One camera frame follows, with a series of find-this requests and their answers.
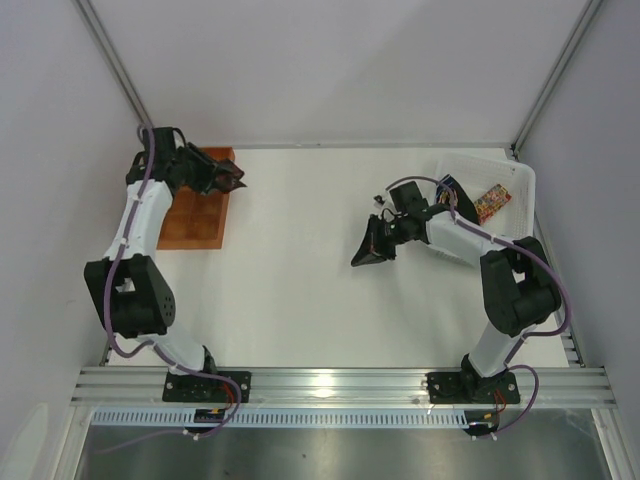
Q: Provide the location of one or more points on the white plastic mesh basket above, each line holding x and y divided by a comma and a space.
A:
477, 175

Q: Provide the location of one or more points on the orange wooden compartment tray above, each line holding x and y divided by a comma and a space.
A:
194, 221

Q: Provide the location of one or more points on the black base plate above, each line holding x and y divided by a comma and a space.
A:
195, 389
461, 387

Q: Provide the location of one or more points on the white slotted cable duct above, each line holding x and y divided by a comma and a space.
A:
281, 418

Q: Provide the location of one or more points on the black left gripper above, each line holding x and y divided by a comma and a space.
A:
208, 170

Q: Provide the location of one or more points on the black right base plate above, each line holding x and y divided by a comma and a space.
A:
461, 387

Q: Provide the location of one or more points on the left aluminium frame post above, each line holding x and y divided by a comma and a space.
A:
101, 38

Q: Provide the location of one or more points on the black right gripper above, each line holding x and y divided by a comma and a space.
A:
378, 237

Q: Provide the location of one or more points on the dark red patterned tie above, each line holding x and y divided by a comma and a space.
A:
226, 181

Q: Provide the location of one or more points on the right aluminium frame post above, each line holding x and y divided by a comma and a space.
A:
569, 50

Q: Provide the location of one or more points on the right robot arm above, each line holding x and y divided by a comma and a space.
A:
519, 289

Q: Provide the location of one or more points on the aluminium frame post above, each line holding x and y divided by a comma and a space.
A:
101, 38
569, 50

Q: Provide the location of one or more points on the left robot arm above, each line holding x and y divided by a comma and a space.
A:
135, 304

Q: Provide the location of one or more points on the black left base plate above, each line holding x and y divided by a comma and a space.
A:
195, 389

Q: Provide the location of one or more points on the aluminium mounting rail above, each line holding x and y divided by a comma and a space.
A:
343, 388

